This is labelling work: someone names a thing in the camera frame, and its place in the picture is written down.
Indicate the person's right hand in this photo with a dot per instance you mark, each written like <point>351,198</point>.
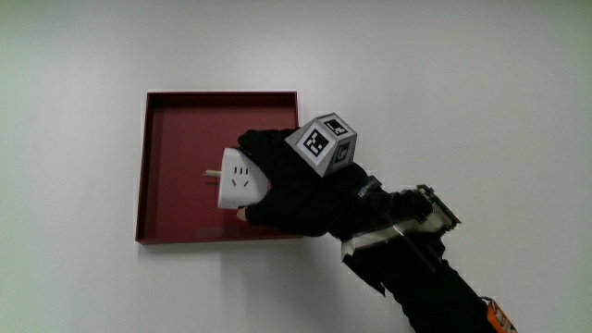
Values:
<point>296,194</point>

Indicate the white cube socket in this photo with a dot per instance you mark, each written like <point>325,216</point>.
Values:
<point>239,181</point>

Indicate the dark red square tray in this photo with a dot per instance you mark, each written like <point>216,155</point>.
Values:
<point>185,152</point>

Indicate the person's right forearm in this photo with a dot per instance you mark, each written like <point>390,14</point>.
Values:
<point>425,277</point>

